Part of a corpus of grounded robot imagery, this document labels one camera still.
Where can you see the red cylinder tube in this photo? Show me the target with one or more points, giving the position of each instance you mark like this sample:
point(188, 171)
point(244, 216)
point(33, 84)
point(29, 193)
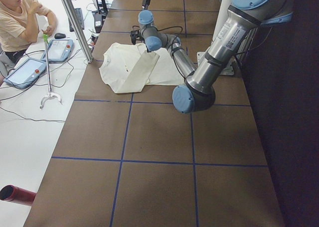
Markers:
point(17, 195)

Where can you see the aluminium frame post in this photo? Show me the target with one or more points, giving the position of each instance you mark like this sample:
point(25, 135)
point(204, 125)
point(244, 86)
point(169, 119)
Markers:
point(69, 8)

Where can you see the man in beige shirt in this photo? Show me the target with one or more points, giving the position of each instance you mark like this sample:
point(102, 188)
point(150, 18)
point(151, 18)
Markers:
point(19, 26)

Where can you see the far blue teach pendant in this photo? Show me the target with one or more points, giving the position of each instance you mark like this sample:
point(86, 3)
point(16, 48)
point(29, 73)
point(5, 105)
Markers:
point(59, 50)

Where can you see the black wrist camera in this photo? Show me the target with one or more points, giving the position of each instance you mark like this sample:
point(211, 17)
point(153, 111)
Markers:
point(135, 36)

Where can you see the black computer mouse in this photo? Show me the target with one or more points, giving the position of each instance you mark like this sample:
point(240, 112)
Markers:
point(59, 35)

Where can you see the near blue teach pendant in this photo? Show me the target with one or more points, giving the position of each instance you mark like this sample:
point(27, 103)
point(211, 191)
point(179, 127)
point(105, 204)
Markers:
point(26, 74)

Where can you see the cream long-sleeve cat shirt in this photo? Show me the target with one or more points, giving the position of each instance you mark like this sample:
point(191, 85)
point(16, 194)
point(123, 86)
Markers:
point(129, 68)

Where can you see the blue teach pendant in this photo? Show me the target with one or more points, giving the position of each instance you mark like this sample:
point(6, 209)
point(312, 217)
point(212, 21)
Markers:
point(26, 74)
point(59, 50)

